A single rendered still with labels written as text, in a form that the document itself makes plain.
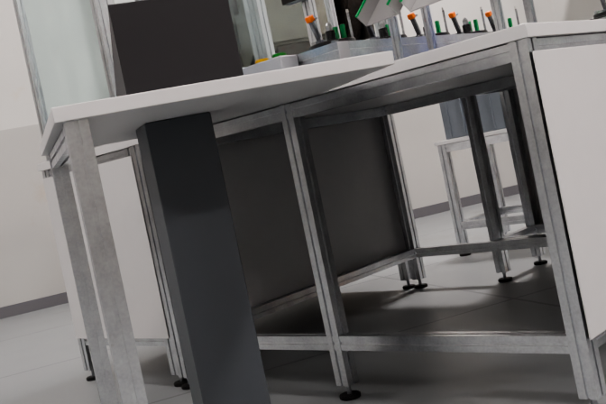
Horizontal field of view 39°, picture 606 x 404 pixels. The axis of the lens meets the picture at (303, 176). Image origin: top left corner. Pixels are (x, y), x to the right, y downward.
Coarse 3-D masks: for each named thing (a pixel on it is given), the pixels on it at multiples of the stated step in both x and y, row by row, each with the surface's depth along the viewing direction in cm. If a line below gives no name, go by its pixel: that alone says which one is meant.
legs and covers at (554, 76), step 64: (448, 64) 194; (512, 64) 183; (576, 64) 194; (256, 128) 319; (320, 128) 352; (384, 128) 379; (576, 128) 190; (256, 192) 321; (320, 192) 347; (384, 192) 376; (576, 192) 186; (256, 256) 317; (320, 256) 231; (384, 256) 370; (576, 256) 182; (576, 320) 182; (576, 384) 185
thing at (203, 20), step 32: (160, 0) 195; (192, 0) 198; (224, 0) 200; (128, 32) 193; (160, 32) 195; (192, 32) 197; (224, 32) 200; (128, 64) 192; (160, 64) 195; (192, 64) 197; (224, 64) 199
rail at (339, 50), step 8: (320, 48) 229; (328, 48) 227; (336, 48) 225; (344, 48) 226; (304, 56) 233; (312, 56) 231; (320, 56) 230; (328, 56) 227; (336, 56) 225; (344, 56) 226; (304, 64) 234
